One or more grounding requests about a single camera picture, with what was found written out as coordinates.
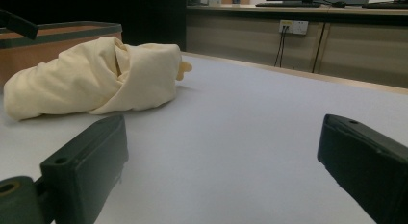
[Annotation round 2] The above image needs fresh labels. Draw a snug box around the long wall desk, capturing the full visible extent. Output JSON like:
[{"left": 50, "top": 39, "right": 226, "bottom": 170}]
[{"left": 186, "top": 3, "right": 408, "bottom": 27}]

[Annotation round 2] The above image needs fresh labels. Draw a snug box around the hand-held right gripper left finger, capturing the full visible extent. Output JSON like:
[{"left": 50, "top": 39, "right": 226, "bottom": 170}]
[{"left": 39, "top": 113, "right": 130, "bottom": 224}]

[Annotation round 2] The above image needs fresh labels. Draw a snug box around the cream cloth garment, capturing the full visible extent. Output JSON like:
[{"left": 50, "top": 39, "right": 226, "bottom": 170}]
[{"left": 2, "top": 36, "right": 193, "bottom": 122}]

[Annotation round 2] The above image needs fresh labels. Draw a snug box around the black keyboard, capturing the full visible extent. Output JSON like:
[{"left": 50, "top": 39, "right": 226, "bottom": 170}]
[
  {"left": 255, "top": 1, "right": 322, "bottom": 9},
  {"left": 361, "top": 1, "right": 408, "bottom": 10}
]

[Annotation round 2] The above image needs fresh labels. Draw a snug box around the pink basket with grey rim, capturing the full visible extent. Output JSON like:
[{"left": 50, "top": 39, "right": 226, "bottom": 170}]
[{"left": 0, "top": 20, "right": 124, "bottom": 90}]

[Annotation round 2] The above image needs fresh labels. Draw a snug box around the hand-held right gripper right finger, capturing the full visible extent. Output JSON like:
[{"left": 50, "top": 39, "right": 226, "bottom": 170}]
[{"left": 317, "top": 113, "right": 408, "bottom": 224}]

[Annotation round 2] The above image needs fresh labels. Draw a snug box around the white wall outlet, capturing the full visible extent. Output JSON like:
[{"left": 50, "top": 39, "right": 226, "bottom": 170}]
[{"left": 277, "top": 19, "right": 310, "bottom": 37}]

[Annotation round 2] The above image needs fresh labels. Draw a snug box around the black power cable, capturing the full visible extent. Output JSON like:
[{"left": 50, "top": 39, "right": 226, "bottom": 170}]
[
  {"left": 279, "top": 26, "right": 289, "bottom": 68},
  {"left": 273, "top": 26, "right": 286, "bottom": 67}
]

